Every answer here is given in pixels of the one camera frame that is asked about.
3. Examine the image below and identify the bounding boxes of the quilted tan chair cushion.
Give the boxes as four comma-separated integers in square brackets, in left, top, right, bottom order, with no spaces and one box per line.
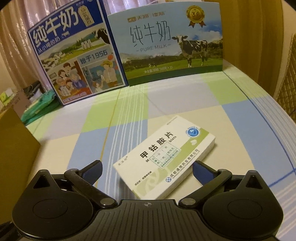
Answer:
[275,34,295,121]

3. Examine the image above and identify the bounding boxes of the brown cardboard box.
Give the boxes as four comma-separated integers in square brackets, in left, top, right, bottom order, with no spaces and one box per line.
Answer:
[1,108,40,223]

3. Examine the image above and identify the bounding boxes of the blue cartoon milk carton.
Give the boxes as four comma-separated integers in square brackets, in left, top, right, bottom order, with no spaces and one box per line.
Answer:
[28,1,128,105]

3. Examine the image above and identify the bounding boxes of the white green tablet box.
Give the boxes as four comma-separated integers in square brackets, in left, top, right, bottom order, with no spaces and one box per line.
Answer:
[114,115,216,200]

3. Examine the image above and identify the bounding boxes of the pure milk cow carton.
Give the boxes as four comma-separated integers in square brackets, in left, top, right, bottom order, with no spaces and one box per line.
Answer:
[108,1,223,86]

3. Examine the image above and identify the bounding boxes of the green plastic bag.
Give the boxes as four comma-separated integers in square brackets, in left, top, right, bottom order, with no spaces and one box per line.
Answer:
[21,90,61,126]

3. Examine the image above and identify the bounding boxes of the small cardboard box clutter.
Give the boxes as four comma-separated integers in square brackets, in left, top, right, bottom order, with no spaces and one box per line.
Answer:
[1,81,45,117]

